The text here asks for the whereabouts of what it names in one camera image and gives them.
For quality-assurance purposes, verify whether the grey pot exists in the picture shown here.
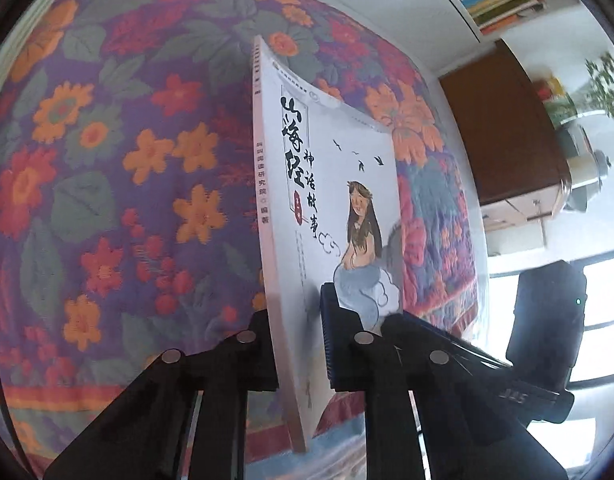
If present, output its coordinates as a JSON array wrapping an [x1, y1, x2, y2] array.
[[567, 127, 612, 212]]

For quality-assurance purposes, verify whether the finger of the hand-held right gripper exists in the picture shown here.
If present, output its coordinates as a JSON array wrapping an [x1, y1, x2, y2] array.
[[381, 311, 514, 392]]

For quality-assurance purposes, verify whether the white bookshelf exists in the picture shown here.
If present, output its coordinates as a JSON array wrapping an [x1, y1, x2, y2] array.
[[412, 0, 555, 45]]

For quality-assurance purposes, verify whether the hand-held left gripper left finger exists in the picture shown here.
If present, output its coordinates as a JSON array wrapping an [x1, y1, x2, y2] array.
[[42, 309, 280, 480]]

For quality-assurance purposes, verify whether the black cable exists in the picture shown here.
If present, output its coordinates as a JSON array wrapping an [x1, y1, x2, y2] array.
[[0, 324, 29, 467]]

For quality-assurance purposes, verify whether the floral purple orange blanket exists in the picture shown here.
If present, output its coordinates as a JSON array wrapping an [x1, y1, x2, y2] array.
[[0, 0, 480, 478]]

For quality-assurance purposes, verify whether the brown wooden cabinet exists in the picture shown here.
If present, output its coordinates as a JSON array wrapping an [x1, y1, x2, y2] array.
[[438, 39, 574, 235]]

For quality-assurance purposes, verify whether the green potted plant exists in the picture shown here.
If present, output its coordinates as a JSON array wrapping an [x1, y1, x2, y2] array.
[[542, 51, 614, 134]]

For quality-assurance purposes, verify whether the white book with mermaid drawing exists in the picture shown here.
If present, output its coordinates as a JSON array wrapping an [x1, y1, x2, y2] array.
[[251, 35, 405, 453]]

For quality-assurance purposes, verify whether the small yellow red object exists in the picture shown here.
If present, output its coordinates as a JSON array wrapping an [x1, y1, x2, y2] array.
[[536, 76, 564, 107]]

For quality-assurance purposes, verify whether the bright window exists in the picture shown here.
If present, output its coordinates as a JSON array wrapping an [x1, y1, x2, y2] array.
[[487, 244, 614, 466]]

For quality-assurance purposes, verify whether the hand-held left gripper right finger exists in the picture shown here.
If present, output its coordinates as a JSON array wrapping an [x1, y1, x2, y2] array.
[[319, 282, 570, 480]]

